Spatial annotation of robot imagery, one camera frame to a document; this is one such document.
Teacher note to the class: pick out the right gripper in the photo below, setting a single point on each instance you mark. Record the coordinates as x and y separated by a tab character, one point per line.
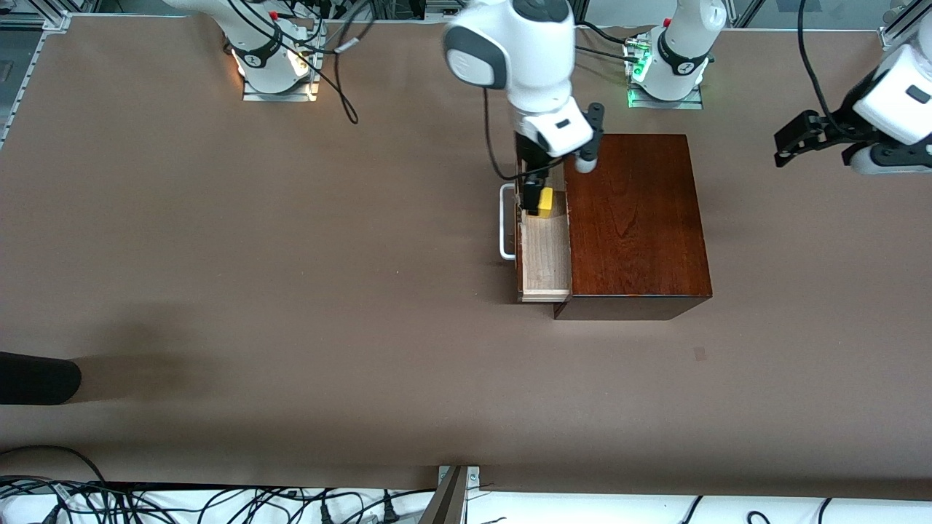
529	159

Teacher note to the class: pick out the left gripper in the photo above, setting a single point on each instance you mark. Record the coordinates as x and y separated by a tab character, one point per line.
832	124

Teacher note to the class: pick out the yellow block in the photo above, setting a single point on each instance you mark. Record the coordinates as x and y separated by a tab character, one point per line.
546	202

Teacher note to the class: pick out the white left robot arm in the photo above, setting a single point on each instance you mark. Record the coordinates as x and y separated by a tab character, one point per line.
681	44

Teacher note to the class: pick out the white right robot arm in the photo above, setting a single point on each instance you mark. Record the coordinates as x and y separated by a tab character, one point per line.
524	51

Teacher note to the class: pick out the dark wooden drawer cabinet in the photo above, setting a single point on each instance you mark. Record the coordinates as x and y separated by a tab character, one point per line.
641	233

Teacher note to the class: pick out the brown table cover sheet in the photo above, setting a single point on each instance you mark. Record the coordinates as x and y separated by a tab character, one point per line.
364	327

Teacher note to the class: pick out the black rounded object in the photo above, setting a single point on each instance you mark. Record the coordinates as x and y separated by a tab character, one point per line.
36	378

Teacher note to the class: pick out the aluminium frame bracket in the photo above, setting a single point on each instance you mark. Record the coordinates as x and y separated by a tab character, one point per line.
894	36

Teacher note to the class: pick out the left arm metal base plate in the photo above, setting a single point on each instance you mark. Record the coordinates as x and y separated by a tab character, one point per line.
666	104

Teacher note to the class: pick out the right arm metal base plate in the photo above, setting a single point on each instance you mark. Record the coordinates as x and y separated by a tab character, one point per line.
317	73

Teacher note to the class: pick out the small metal bracket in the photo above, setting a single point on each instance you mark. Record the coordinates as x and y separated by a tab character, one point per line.
473	477

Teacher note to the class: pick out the dark metal post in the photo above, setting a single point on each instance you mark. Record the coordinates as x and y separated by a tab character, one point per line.
445	506

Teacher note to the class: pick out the aluminium frame rail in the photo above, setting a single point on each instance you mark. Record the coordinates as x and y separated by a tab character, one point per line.
29	65

